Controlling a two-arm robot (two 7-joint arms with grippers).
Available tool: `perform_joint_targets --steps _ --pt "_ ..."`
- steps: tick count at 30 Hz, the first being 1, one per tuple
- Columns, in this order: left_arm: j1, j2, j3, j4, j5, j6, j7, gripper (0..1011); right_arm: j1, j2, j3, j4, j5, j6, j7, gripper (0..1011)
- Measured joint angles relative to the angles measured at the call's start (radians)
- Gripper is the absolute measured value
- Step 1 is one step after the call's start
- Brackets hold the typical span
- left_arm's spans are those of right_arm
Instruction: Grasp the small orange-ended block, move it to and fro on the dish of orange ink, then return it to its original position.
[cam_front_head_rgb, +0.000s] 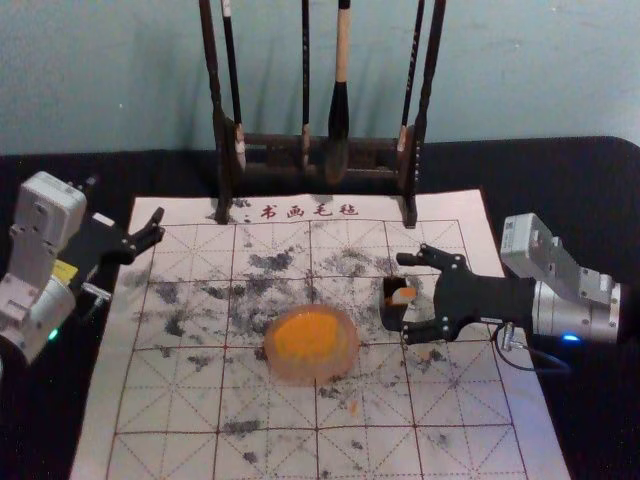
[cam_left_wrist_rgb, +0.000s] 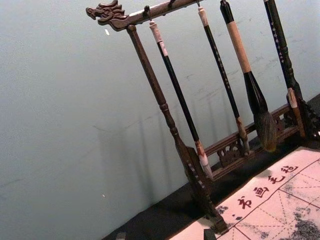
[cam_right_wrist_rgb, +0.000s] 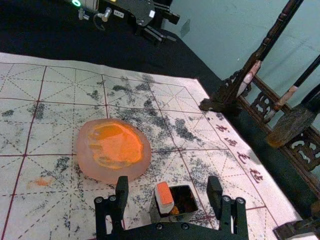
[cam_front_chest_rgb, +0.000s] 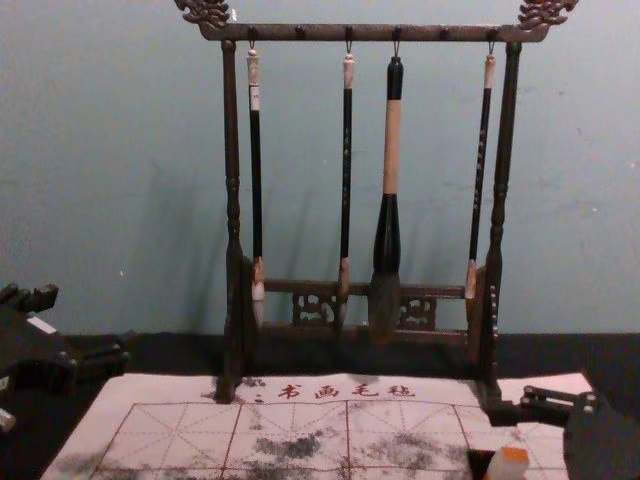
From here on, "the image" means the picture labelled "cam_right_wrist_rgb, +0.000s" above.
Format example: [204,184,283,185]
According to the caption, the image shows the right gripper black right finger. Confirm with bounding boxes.
[206,175,249,238]

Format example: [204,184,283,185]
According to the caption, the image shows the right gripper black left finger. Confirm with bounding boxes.
[94,175,129,240]

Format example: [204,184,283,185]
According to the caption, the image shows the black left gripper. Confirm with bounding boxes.
[98,0,181,46]

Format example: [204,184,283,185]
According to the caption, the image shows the square black seal box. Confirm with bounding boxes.
[149,184,200,223]

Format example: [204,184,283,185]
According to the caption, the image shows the white seal stamp, orange face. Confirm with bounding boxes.
[153,181,175,218]

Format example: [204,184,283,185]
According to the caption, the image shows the pink dish with orange paste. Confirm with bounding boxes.
[75,118,153,185]

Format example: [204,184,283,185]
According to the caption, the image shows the dark carved wooden brush rack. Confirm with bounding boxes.
[198,0,320,240]

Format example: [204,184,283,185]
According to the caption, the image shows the small brush with pale ferrule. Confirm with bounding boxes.
[235,59,263,98]

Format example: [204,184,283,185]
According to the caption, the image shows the white felt mat, red grid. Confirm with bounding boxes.
[0,51,312,240]

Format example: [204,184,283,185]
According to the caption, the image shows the large brush with brown bristles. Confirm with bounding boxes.
[265,84,320,149]

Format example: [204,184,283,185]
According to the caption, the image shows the black table cloth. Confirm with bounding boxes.
[0,0,320,240]

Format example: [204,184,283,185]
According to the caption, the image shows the thin cable with silver plug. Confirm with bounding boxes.
[93,7,113,31]

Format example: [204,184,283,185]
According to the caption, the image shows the dark-handled brush, tan ferrule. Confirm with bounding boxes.
[263,54,320,124]

